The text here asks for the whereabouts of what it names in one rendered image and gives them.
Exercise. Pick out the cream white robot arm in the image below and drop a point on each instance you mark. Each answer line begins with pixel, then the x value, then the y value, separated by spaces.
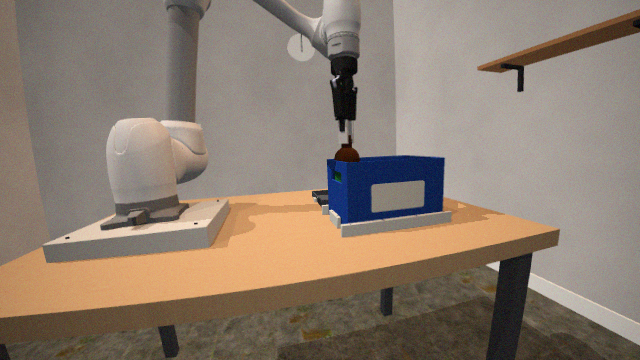
pixel 144 162

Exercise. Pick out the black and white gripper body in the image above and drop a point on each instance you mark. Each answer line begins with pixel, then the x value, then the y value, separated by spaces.
pixel 345 67

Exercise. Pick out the brown bottle with green label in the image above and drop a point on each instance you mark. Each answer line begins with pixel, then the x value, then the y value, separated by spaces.
pixel 346 154

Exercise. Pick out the blue plastic crate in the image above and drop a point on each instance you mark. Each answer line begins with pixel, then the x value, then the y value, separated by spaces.
pixel 376 189

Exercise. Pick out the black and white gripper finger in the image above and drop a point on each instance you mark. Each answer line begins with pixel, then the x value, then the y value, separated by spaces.
pixel 339 109
pixel 352 107

